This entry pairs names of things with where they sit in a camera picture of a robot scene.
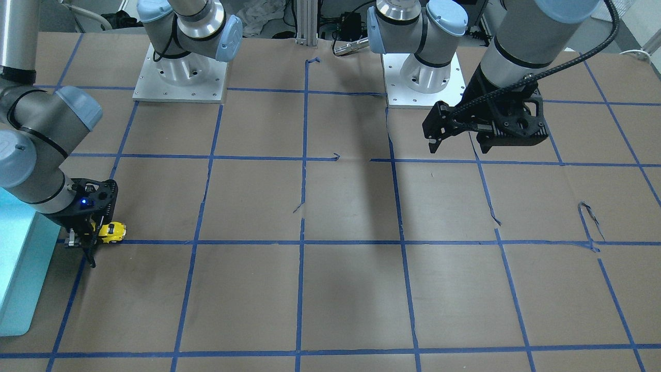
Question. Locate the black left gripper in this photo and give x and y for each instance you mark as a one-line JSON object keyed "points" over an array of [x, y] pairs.
{"points": [[477, 106]]}

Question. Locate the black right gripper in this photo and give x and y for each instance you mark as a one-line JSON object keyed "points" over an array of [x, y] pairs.
{"points": [[68, 219]]}

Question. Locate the yellow toy beetle car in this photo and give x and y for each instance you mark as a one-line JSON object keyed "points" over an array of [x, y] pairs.
{"points": [[112, 232]]}

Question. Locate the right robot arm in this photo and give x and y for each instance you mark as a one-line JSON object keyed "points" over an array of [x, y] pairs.
{"points": [[43, 129]]}

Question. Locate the light blue plastic bin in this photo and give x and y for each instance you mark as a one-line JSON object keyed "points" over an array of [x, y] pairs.
{"points": [[27, 244]]}

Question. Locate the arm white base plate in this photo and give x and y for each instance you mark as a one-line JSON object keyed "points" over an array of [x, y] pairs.
{"points": [[190, 79], [411, 85]]}

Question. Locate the aluminium frame post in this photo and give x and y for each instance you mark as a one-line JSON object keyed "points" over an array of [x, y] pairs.
{"points": [[307, 19]]}

